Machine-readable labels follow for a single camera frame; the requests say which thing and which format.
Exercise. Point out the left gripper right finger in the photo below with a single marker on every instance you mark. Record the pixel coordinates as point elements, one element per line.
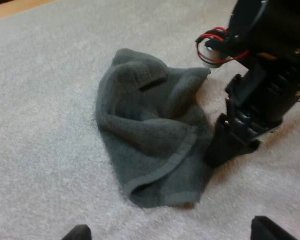
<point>270,228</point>

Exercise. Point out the grey-green towel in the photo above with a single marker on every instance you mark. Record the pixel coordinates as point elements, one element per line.
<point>145,130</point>

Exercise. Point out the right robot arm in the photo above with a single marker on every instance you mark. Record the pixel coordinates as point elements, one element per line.
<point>272,25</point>

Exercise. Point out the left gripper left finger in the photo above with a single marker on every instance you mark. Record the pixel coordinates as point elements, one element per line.
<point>77,233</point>

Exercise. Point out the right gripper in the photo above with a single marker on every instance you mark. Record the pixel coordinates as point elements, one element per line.
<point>270,90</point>

